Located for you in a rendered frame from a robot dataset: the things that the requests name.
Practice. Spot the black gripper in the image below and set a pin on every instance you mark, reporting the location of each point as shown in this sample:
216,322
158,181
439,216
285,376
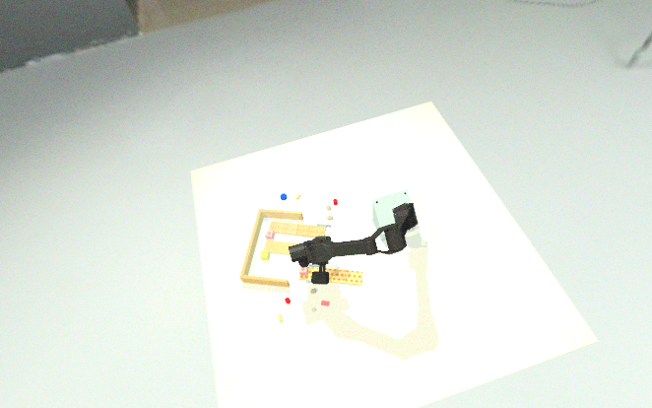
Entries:
320,277

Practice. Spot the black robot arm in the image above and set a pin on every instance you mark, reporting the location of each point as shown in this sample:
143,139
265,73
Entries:
320,250

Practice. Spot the orange polka-dotted strip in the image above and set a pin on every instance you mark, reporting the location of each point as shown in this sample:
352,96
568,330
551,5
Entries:
337,276

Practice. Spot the orange flat strip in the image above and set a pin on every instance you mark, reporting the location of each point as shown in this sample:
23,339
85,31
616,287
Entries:
310,231

